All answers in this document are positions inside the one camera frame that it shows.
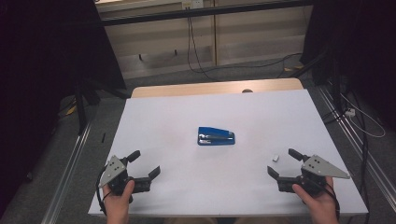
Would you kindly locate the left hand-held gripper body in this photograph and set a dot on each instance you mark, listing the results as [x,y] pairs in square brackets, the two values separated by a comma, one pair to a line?
[112,169]

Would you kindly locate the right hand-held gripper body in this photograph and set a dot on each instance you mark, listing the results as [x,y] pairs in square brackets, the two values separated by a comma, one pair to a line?
[320,168]

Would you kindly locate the small grey staple strip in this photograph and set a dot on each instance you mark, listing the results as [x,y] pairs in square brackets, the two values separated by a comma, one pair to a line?
[275,158]

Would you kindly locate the blue stapler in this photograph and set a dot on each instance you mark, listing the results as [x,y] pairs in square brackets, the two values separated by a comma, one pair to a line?
[216,136]

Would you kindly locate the person's left hand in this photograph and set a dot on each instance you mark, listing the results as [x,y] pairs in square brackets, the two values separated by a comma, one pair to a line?
[118,205]

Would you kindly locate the person's right hand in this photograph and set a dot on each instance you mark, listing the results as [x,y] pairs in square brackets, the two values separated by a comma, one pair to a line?
[320,205]

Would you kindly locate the white table cover board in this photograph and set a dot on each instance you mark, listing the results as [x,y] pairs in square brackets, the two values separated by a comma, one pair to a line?
[218,180]

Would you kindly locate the white power plug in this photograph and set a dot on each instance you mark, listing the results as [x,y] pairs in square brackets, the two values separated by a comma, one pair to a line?
[350,112]

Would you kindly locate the yellow floor tape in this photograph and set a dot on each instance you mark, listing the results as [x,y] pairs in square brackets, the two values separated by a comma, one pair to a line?
[71,110]

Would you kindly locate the black metal stand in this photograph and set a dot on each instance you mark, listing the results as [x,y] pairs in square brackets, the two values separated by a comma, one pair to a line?
[82,102]

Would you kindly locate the grey round table grommet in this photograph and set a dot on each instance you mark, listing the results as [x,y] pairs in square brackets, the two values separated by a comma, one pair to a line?
[247,90]

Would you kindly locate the light wooden table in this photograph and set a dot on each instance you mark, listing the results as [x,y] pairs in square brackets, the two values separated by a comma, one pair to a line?
[193,88]

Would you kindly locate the black curtain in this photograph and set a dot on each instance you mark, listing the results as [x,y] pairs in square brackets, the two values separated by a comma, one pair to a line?
[358,46]
[46,77]

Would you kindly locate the black horizontal metal bar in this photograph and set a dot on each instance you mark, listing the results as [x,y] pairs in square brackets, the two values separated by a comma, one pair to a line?
[202,12]

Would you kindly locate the aluminium floor rail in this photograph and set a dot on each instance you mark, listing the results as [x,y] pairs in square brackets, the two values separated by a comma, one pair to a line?
[67,177]
[358,149]

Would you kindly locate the white wall socket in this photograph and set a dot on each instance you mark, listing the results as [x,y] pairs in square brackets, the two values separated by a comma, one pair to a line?
[192,3]

